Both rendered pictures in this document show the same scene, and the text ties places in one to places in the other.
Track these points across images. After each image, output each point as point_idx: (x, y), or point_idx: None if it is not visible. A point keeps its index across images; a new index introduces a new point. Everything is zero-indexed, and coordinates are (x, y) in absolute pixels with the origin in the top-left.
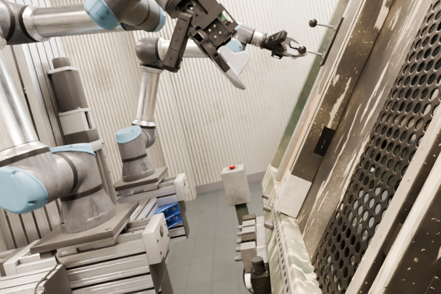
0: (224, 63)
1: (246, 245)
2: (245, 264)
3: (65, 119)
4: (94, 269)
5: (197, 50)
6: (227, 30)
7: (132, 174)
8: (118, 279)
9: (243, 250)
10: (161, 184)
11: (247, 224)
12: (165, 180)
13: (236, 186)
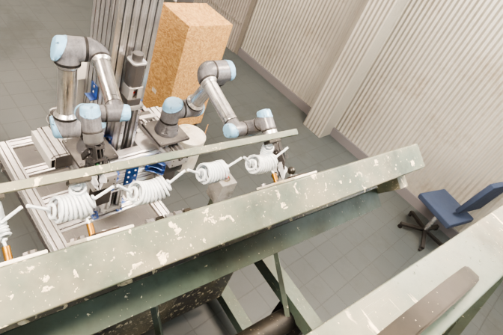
0: None
1: (150, 221)
2: None
3: (123, 86)
4: (78, 167)
5: (215, 108)
6: None
7: (157, 128)
8: None
9: (147, 221)
10: (166, 148)
11: (177, 214)
12: (178, 145)
13: (214, 189)
